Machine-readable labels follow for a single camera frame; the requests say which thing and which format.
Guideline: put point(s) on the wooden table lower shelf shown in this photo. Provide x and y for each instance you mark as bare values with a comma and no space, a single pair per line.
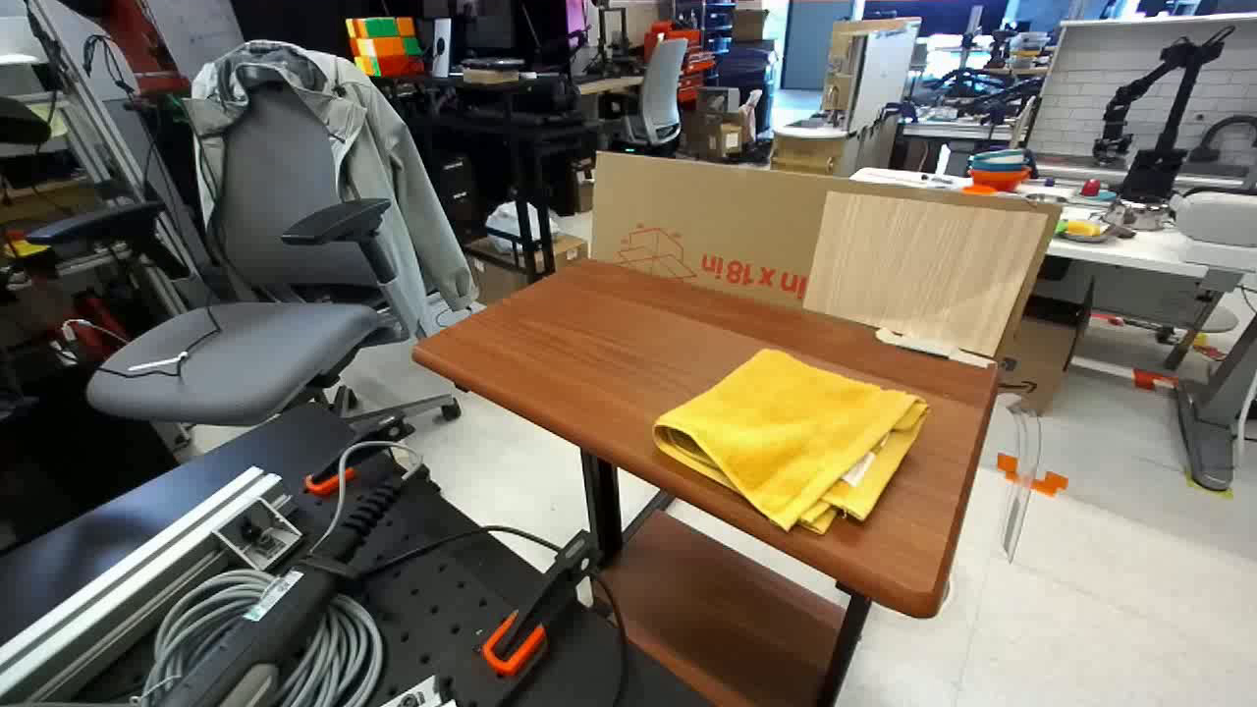
718,614

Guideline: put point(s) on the black table leg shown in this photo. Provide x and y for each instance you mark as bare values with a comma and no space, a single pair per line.
842,655
602,514

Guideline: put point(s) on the brown cardboard box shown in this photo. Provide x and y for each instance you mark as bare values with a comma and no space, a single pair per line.
708,218

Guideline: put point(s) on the white tall box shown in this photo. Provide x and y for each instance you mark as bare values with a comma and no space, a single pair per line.
868,72

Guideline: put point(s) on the small orange clamp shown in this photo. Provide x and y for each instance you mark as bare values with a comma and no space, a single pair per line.
328,482

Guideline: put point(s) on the orange teal round object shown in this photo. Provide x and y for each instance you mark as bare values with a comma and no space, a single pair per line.
997,167

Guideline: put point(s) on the black background robot arm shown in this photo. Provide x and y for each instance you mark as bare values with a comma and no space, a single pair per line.
1161,163

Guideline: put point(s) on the light wood panel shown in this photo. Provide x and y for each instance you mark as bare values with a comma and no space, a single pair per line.
927,260

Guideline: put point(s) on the aluminium rail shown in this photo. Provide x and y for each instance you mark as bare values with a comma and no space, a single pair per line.
129,573

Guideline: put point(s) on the grey office chair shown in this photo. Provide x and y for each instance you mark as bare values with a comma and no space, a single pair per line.
235,359

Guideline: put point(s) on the colourful block cube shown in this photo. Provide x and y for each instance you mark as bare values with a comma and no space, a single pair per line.
383,45

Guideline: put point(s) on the grey jacket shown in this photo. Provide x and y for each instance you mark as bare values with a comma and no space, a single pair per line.
398,171

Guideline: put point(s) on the white grey desk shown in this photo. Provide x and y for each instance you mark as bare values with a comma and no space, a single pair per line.
1140,253

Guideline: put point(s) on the white background office chair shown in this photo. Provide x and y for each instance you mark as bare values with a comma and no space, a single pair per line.
660,93

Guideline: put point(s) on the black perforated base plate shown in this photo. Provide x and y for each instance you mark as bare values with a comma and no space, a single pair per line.
416,591

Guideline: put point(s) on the large orange black clamp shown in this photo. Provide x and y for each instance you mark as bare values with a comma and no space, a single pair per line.
515,642

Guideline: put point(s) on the white pegboard panel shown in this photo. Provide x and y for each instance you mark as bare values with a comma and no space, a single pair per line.
1072,93

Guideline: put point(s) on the black background table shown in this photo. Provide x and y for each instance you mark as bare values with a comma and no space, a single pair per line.
523,112

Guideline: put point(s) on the yellow cloth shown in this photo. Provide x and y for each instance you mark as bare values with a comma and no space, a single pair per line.
787,435

